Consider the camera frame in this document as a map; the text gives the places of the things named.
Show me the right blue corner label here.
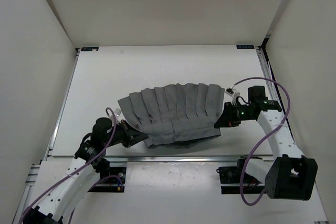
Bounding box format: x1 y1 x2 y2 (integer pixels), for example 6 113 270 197
236 45 255 50

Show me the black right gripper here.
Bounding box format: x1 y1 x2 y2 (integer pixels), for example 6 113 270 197
214 101 255 127

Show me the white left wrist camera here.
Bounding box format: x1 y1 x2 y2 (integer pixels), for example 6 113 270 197
114 108 122 117

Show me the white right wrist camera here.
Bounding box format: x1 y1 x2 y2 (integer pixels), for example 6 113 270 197
225 88 240 104

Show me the left blue corner label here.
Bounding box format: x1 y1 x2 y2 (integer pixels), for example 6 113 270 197
81 47 99 51

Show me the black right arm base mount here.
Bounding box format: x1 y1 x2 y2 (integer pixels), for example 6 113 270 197
216 156 265 195

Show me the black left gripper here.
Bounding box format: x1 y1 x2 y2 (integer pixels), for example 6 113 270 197
103 119 148 147

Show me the grey pleated skirt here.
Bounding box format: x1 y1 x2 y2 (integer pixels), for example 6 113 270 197
118 83 225 148

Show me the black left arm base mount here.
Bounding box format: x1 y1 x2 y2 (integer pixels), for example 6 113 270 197
89 163 127 193

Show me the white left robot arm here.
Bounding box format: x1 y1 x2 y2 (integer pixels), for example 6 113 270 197
19 118 148 223

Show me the blue corner label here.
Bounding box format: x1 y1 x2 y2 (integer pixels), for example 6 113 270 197
81 47 99 51
236 45 255 50

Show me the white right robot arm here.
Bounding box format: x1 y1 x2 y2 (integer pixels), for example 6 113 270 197
214 86 318 201

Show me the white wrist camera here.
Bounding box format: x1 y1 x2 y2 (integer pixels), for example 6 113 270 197
225 88 240 104
114 108 122 117

